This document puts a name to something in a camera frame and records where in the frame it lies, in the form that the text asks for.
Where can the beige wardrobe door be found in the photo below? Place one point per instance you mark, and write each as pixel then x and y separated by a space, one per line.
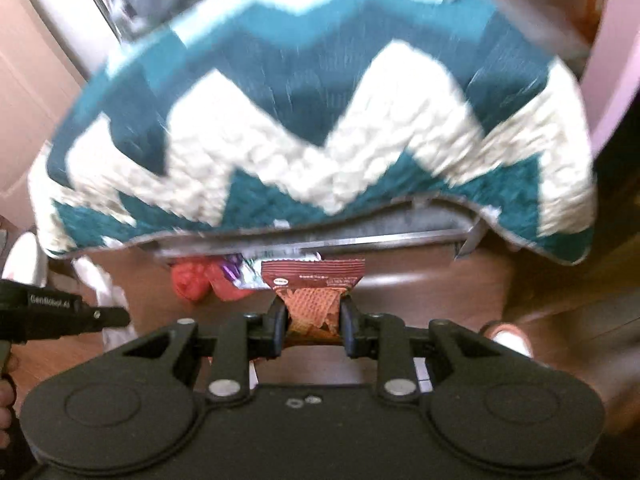
pixel 37 84

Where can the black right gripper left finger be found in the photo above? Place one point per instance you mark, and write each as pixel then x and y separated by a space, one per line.
pixel 242 339

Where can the person's left hand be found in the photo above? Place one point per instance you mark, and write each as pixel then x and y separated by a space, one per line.
pixel 7 400

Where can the teal cream chevron blanket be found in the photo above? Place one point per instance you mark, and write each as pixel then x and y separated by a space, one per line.
pixel 238 115

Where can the white trash bag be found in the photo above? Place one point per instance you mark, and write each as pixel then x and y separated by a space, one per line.
pixel 26 264

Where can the metal bed frame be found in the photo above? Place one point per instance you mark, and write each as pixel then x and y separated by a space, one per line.
pixel 424 220

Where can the red crumpled plastic bag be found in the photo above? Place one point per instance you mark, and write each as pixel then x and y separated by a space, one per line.
pixel 197 278

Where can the red orange snack wrapper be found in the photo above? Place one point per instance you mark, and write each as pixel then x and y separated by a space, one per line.
pixel 312 291

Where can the pink plastic chair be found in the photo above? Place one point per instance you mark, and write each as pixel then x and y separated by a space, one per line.
pixel 611 78

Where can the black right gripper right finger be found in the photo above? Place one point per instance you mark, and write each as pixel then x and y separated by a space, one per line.
pixel 383 339

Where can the white purple cookie wrapper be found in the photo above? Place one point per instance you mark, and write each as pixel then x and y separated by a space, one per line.
pixel 245 272

